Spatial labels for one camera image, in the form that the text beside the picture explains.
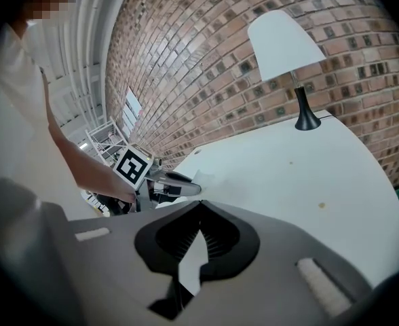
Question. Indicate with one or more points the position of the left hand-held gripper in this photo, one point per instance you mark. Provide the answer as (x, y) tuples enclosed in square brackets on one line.
[(131, 166)]

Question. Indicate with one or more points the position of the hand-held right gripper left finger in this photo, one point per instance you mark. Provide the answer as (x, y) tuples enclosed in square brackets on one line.
[(118, 267)]

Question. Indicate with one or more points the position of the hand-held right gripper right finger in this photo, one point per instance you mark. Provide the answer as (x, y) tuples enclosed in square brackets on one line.
[(270, 284)]

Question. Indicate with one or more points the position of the person's left forearm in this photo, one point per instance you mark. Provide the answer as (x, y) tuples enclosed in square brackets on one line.
[(91, 168)]

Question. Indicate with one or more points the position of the white metal rack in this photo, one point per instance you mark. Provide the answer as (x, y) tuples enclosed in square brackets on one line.
[(106, 144)]

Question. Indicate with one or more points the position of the white table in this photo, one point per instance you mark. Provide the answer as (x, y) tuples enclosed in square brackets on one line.
[(287, 189)]

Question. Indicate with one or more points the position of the white shade black base lamp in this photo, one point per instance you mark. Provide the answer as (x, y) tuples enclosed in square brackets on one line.
[(281, 46)]

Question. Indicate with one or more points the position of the person's white shirt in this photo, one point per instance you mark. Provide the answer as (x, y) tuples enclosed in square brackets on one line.
[(13, 114)]

